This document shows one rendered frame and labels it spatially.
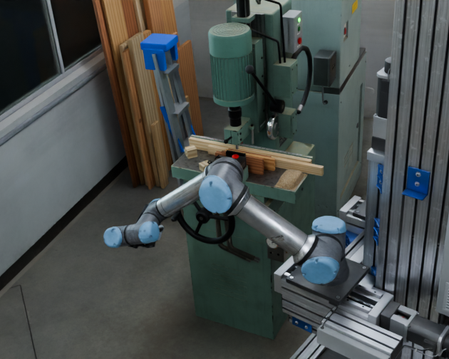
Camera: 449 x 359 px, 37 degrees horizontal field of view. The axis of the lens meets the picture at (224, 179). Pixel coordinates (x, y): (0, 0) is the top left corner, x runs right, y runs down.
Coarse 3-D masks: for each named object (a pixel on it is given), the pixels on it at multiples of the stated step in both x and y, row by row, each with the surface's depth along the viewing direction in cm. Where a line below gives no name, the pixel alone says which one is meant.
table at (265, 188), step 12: (204, 156) 305; (180, 168) 297; (192, 168) 296; (276, 168) 291; (252, 180) 284; (264, 180) 284; (276, 180) 283; (252, 192) 285; (264, 192) 282; (276, 192) 279; (288, 192) 276; (300, 192) 281
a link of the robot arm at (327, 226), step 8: (328, 216) 235; (312, 224) 232; (320, 224) 229; (328, 224) 229; (336, 224) 229; (344, 224) 230; (312, 232) 232; (320, 232) 228; (328, 232) 226; (336, 232) 226; (344, 232) 230; (336, 240) 225; (344, 240) 231; (344, 248) 234
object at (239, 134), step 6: (246, 120) 295; (228, 126) 291; (240, 126) 291; (246, 126) 294; (228, 132) 290; (234, 132) 288; (240, 132) 289; (246, 132) 295; (234, 138) 290; (240, 138) 291; (234, 144) 291
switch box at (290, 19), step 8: (288, 16) 285; (296, 16) 286; (288, 24) 286; (296, 24) 288; (288, 32) 288; (296, 32) 289; (288, 40) 290; (296, 40) 291; (288, 48) 292; (296, 48) 293
